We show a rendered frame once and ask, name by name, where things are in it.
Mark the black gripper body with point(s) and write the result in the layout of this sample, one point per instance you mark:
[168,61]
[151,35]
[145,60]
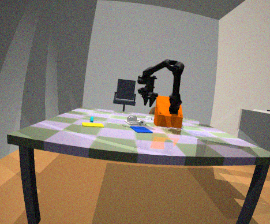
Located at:
[150,92]

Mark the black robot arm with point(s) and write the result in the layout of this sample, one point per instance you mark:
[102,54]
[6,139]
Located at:
[177,70]

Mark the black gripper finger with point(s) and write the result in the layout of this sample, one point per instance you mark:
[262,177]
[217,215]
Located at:
[151,101]
[145,98]

